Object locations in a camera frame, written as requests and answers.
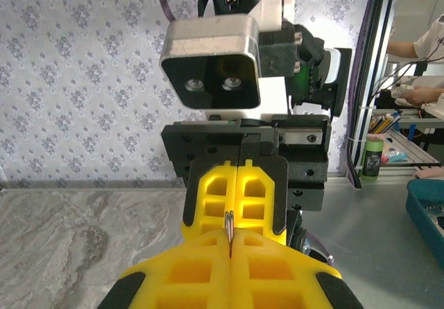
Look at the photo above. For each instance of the aluminium frame post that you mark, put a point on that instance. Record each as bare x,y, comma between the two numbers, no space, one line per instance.
381,62

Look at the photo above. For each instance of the blue clamp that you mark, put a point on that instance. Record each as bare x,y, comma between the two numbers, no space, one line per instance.
411,132

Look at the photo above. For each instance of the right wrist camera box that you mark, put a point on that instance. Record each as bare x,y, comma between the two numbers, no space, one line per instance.
208,38

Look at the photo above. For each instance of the blue plastic tray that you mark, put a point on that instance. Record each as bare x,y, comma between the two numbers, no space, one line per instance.
419,218

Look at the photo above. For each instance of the pink cloth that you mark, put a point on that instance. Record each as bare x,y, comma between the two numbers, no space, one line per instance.
428,173

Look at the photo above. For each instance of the light blue pink toy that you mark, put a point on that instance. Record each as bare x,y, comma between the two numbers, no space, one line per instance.
393,155

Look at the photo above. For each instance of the person's hand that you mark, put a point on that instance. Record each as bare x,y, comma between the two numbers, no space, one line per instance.
421,95

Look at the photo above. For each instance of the yellow pencil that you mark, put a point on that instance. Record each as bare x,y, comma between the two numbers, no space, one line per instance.
379,125

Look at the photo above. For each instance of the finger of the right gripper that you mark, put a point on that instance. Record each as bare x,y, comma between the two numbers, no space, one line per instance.
263,201
197,218

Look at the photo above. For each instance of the aluminium profile workbench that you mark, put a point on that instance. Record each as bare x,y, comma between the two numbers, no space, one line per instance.
412,156

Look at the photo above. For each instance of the person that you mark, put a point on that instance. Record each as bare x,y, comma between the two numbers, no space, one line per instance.
430,41

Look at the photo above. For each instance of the white handheld controller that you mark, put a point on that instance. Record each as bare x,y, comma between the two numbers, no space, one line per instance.
399,90

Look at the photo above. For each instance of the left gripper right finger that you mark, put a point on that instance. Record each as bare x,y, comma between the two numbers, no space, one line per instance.
277,277

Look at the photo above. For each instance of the green capped dark bottle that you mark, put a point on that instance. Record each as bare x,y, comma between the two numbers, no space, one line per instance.
372,163

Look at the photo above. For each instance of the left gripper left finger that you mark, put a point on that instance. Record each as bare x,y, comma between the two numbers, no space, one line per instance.
180,277

